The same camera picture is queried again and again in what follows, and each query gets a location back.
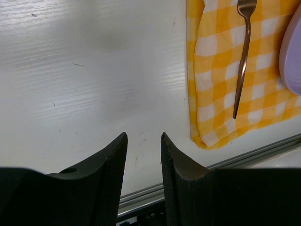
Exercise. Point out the yellow white checkered cloth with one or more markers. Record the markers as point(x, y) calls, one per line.
point(215, 37)

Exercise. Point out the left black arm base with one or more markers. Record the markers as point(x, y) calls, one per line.
point(145, 217)

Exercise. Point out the purple plastic plate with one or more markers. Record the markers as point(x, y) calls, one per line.
point(290, 54)

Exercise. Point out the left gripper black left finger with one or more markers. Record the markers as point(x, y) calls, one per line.
point(84, 194)

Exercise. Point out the aluminium front rail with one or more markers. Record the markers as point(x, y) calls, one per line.
point(267, 156)

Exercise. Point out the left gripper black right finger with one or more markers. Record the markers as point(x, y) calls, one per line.
point(197, 196)

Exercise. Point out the copper fork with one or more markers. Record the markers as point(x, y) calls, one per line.
point(245, 9)

